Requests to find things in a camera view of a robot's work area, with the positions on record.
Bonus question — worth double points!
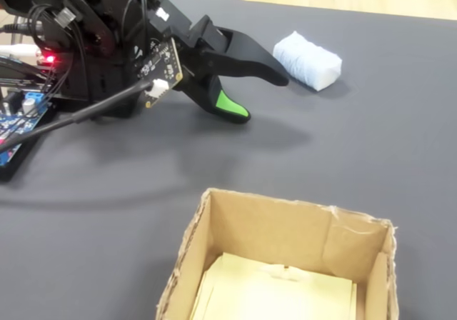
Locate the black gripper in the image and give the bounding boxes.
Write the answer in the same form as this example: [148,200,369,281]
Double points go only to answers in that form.
[145,0,290,125]

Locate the white block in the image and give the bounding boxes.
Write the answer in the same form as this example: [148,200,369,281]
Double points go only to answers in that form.
[272,30,343,93]

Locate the open cardboard box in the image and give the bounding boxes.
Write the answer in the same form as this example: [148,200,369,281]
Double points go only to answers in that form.
[155,187,400,320]

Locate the dark gray table mat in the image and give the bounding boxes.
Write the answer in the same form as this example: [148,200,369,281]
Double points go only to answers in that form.
[0,0,457,320]

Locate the pale yellow paper sheets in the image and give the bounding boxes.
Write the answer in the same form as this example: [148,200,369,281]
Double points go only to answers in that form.
[191,251,358,320]

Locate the blue controller circuit board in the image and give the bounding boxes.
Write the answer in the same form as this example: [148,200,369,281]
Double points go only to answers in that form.
[0,90,54,167]

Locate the black controller board holder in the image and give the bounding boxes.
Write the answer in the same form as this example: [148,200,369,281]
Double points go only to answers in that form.
[0,96,61,183]

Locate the black camera circuit board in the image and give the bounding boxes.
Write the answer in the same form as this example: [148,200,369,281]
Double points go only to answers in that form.
[137,36,189,109]

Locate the thin black board wires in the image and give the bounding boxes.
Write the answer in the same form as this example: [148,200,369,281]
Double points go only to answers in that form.
[27,4,89,114]

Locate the thick black camera cable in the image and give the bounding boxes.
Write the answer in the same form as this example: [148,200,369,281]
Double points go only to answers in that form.
[0,79,155,155]

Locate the clear plastic cable clip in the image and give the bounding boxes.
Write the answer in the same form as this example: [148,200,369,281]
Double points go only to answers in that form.
[54,6,79,29]

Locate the black plug cable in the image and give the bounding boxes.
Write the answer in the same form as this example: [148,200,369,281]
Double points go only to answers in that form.
[0,20,41,36]

